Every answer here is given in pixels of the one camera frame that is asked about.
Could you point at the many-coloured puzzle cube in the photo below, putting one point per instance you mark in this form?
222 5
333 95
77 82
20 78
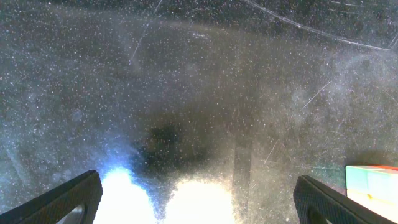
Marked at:
373 189

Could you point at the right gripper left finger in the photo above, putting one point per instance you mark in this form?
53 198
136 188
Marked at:
46 205

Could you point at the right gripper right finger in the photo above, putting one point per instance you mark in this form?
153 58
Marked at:
323 202

